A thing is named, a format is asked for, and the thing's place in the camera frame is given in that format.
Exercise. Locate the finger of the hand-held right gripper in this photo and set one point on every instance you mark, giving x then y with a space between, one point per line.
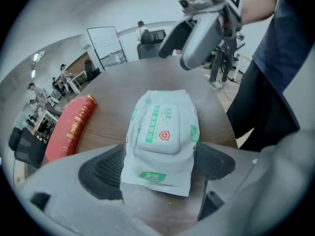
174 40
201 40

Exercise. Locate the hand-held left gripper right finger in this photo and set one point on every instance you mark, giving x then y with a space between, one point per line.
211 161

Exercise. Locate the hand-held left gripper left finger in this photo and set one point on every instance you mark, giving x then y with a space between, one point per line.
103 171

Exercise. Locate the person's right forearm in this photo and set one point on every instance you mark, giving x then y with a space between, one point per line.
258 6

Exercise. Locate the black backpack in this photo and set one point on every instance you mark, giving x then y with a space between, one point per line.
152 36

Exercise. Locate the black mesh office chair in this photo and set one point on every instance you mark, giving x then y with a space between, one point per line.
148 51

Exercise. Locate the red book-shaped box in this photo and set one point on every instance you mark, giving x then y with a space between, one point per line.
69 129

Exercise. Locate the whiteboard on black stand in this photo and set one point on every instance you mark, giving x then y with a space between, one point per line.
104 40

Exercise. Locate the person's black trousers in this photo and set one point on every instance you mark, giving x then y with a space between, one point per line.
258 107

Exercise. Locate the black high-back office chair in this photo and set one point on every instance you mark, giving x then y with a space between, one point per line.
29 149

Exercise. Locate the person's dark blue shirt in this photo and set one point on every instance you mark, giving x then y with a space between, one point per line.
283 45

